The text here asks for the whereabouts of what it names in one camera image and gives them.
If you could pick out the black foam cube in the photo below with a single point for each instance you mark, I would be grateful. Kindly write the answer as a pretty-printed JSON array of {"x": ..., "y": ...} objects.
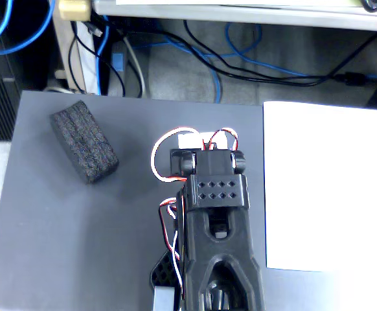
[{"x": 85, "y": 142}]

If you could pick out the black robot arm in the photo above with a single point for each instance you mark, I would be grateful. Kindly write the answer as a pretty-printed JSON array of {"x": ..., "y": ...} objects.
[{"x": 221, "y": 194}]

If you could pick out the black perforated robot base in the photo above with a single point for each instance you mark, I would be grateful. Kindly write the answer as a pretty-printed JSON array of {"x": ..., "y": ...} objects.
[{"x": 162, "y": 272}]

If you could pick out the small blue connector box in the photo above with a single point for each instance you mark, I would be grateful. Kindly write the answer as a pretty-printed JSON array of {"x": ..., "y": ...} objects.
[{"x": 118, "y": 61}]

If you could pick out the white desk leg panel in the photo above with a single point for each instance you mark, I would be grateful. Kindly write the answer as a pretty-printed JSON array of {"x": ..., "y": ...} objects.
[{"x": 85, "y": 74}]

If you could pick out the white desk board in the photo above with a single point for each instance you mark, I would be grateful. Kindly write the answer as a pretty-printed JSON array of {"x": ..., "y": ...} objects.
[{"x": 240, "y": 14}]

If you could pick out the white paper sheet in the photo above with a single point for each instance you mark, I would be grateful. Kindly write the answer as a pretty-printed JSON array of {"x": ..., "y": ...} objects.
[{"x": 324, "y": 188}]

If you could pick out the grey network plug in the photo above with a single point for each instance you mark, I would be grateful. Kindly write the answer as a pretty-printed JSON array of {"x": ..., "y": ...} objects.
[{"x": 95, "y": 29}]

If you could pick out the grey table clamp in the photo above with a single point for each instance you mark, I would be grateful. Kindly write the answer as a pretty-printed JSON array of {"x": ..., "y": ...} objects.
[{"x": 163, "y": 299}]

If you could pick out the beige plastic block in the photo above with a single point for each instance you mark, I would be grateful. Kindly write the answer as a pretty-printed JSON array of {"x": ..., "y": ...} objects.
[{"x": 75, "y": 9}]

